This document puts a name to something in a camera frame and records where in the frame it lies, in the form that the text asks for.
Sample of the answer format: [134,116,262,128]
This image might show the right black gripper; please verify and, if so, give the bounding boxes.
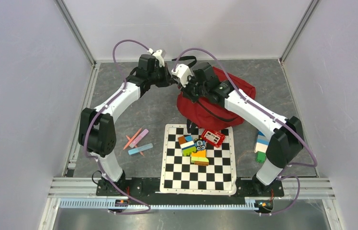
[178,74,207,104]

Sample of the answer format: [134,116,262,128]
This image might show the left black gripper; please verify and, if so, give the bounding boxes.
[147,63,175,88]

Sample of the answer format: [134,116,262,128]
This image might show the red backpack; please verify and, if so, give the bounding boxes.
[177,56,256,132]

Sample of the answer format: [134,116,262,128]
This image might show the red plastic card box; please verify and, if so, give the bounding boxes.
[201,129,225,148]

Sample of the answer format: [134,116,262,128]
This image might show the orange pencil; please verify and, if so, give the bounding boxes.
[123,128,142,150]

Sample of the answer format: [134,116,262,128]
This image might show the pink highlighter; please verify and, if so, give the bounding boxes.
[129,129,149,148]

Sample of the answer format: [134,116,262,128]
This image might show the light blue highlighter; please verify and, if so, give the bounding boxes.
[128,143,153,155]

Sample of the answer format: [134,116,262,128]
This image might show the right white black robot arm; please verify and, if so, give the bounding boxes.
[171,62,306,196]

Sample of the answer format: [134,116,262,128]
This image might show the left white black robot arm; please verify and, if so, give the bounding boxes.
[78,54,172,195]

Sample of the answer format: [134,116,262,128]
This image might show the blue owl number block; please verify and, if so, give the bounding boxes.
[194,138,206,151]

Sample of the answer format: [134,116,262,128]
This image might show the brown blue green block stack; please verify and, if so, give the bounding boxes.
[178,135,197,157]

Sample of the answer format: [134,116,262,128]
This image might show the green yellow orange block stack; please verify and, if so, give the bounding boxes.
[190,150,209,166]

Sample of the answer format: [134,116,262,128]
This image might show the long striped block tower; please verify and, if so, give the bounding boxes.
[254,131,269,163]

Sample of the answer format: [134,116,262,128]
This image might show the black white chessboard mat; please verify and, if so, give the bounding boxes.
[159,124,236,196]

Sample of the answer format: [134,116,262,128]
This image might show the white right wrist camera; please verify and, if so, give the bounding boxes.
[171,64,193,88]

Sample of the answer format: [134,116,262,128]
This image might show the blue toothed cable rail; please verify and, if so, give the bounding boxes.
[59,198,258,211]

